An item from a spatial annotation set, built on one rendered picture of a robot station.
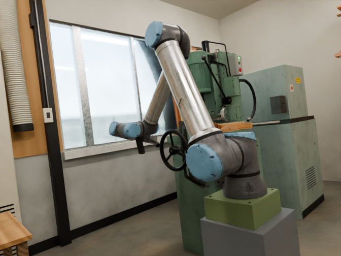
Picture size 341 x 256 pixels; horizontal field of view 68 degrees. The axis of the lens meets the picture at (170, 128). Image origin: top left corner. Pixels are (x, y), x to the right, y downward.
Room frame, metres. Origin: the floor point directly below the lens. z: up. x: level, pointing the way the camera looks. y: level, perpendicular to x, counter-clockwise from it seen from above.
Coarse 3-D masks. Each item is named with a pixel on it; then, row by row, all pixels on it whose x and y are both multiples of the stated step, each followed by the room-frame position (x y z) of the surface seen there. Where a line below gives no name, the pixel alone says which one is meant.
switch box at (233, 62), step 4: (232, 56) 2.03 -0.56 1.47; (236, 56) 2.03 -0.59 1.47; (240, 56) 2.07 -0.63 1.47; (232, 60) 2.03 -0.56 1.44; (236, 60) 2.03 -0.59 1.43; (240, 60) 2.06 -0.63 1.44; (232, 64) 2.04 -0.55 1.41; (236, 64) 2.02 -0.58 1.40; (240, 64) 2.06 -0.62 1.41; (232, 68) 2.04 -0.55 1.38; (236, 68) 2.02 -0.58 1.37; (232, 72) 2.04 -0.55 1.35; (236, 72) 2.02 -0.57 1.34; (236, 76) 2.10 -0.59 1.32
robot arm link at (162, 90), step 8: (184, 32) 1.20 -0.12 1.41; (184, 40) 1.20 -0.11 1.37; (184, 48) 1.23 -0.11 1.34; (184, 56) 1.26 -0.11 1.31; (160, 80) 1.36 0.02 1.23; (160, 88) 1.38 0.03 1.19; (168, 88) 1.38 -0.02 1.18; (152, 96) 1.45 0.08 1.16; (160, 96) 1.40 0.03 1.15; (152, 104) 1.44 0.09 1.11; (160, 104) 1.43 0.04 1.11; (152, 112) 1.46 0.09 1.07; (160, 112) 1.47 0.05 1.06; (144, 120) 1.51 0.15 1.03; (152, 120) 1.49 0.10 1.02; (144, 128) 1.50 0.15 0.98; (152, 128) 1.52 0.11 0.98
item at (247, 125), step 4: (228, 124) 1.78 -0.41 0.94; (232, 124) 1.76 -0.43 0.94; (236, 124) 1.73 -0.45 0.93; (240, 124) 1.71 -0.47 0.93; (244, 124) 1.69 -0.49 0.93; (248, 124) 1.67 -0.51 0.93; (220, 128) 1.84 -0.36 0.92; (240, 128) 1.71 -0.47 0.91; (244, 128) 1.69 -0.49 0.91; (248, 128) 1.67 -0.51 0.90; (252, 128) 1.67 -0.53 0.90
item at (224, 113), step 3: (222, 108) 1.92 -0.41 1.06; (225, 108) 1.93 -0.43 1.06; (222, 111) 1.91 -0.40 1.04; (225, 111) 1.94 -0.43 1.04; (222, 114) 1.91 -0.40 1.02; (225, 114) 1.93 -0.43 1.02; (228, 114) 1.95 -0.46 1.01; (222, 117) 1.92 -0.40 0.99; (225, 117) 1.93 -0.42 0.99; (228, 117) 1.96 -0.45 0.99; (225, 120) 1.93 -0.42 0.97; (228, 120) 1.95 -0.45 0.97
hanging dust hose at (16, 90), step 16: (0, 0) 2.08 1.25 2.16; (16, 0) 2.17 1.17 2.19; (0, 16) 2.07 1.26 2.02; (16, 16) 2.14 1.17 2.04; (0, 32) 2.08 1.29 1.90; (16, 32) 2.12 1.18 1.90; (0, 48) 2.08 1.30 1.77; (16, 48) 2.11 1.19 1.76; (16, 64) 2.09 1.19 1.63; (16, 80) 2.07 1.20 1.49; (16, 96) 2.07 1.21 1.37; (16, 112) 2.07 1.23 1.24; (16, 128) 2.07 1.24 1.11; (32, 128) 2.14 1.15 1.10
